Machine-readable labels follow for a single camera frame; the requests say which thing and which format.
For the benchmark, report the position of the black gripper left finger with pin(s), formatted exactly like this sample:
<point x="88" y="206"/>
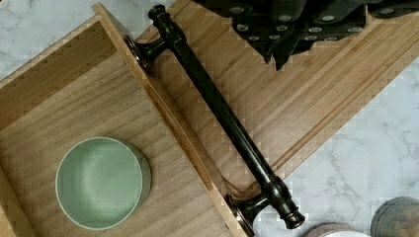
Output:
<point x="271" y="27"/>

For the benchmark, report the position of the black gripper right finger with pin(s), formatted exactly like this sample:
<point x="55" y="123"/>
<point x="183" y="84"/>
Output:
<point x="334" y="19"/>

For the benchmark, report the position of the wooden drawer with black handle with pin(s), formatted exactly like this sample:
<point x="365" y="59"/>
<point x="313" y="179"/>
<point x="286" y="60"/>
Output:
<point x="86" y="85"/>

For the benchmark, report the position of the bamboo cutting board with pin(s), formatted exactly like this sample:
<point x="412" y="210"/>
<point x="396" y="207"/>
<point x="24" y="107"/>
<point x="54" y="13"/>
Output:
<point x="289" y="112"/>

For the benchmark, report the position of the pink lidded dish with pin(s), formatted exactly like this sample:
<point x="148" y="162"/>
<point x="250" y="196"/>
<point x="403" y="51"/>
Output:
<point x="334" y="230"/>

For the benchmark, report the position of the green ceramic bowl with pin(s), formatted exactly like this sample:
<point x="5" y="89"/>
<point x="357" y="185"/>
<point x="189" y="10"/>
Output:
<point x="101" y="181"/>

